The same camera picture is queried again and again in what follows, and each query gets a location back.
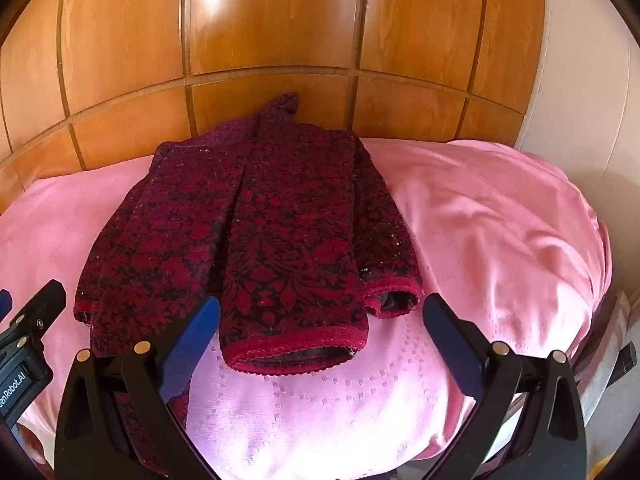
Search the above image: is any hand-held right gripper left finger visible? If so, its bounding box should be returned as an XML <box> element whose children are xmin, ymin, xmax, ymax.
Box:
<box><xmin>54</xmin><ymin>295</ymin><xmax>223</xmax><ymax>480</ymax></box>

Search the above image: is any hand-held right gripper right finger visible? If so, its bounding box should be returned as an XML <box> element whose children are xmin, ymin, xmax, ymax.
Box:
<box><xmin>422</xmin><ymin>292</ymin><xmax>587</xmax><ymax>480</ymax></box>

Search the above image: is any dark red floral sweater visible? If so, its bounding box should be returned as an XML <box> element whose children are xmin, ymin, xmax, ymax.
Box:
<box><xmin>74</xmin><ymin>91</ymin><xmax>422</xmax><ymax>476</ymax></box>

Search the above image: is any person's left hand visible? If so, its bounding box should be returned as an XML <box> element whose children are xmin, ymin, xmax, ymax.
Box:
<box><xmin>15</xmin><ymin>422</ymin><xmax>52</xmax><ymax>467</ymax></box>

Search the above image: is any pink bedspread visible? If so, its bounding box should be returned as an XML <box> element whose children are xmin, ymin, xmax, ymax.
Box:
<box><xmin>0</xmin><ymin>137</ymin><xmax>613</xmax><ymax>480</ymax></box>

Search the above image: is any small black object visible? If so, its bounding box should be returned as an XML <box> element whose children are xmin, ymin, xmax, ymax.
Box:
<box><xmin>607</xmin><ymin>342</ymin><xmax>637</xmax><ymax>377</ymax></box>

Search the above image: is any wooden panelled headboard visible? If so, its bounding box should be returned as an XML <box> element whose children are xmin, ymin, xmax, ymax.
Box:
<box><xmin>0</xmin><ymin>0</ymin><xmax>547</xmax><ymax>211</ymax></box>

